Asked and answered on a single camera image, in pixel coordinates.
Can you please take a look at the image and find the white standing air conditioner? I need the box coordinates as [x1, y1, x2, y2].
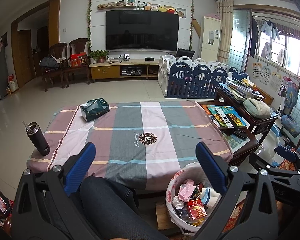
[199, 14, 221, 62]

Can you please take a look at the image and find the clear plastic wrapper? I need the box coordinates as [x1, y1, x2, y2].
[171, 196, 184, 210]

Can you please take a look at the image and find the dark green tissue box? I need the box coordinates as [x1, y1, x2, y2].
[80, 98, 110, 122]

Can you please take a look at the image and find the black bag on chair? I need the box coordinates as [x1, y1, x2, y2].
[39, 55, 59, 69]

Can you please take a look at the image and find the dark wooden chair left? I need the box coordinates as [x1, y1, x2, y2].
[39, 43, 68, 92]

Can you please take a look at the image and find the person's leg in jeans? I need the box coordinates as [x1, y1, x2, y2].
[70, 176, 167, 239]

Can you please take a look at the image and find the white toothpaste box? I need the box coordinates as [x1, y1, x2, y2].
[200, 187, 221, 209]

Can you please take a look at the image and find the dark wooden chair right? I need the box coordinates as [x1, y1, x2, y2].
[63, 38, 90, 88]

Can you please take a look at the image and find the black insulated tumbler with straw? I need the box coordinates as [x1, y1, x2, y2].
[23, 121, 50, 156]

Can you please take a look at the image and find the small wooden stool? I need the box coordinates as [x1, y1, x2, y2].
[155, 202, 180, 231]

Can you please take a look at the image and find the potted green plant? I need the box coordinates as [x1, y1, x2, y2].
[89, 50, 108, 63]

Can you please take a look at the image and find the blue child's chair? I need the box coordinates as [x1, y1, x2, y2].
[271, 81, 300, 146]

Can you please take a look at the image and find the white mesh trash basket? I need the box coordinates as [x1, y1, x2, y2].
[165, 161, 248, 235]

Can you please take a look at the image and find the beige curtain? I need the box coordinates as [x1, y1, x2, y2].
[216, 0, 234, 63]

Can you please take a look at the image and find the white remote control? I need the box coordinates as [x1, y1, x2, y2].
[215, 107, 234, 128]

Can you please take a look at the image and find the red cigarette box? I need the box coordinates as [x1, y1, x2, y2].
[186, 198, 207, 220]

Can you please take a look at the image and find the wooden TV cabinet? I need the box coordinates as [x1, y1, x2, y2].
[89, 59, 159, 81]

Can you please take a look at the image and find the green grey cushion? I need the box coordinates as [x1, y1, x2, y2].
[243, 99, 271, 119]

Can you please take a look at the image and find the plaid striped tablecloth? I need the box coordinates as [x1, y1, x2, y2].
[27, 101, 233, 191]

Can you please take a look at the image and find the red gift box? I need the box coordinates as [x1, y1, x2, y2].
[70, 52, 89, 68]

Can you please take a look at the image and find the dark wooden chair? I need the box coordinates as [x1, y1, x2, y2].
[39, 43, 68, 92]
[63, 38, 90, 88]

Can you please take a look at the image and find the red snack wrapper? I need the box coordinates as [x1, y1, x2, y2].
[197, 183, 204, 192]

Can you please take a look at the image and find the stack of books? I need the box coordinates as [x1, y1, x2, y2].
[219, 77, 265, 101]

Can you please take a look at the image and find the white printed trash bag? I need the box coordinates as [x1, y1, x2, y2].
[165, 161, 248, 236]

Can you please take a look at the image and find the blue white baby fence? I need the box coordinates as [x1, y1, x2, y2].
[158, 55, 248, 99]

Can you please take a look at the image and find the dark wooden side table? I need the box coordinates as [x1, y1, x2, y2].
[199, 88, 279, 165]

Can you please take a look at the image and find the colourful children's book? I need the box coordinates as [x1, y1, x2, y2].
[207, 105, 246, 128]

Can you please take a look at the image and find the pink plastic bag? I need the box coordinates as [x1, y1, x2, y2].
[178, 179, 196, 203]

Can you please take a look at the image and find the large black television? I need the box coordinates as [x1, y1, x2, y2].
[106, 10, 179, 51]

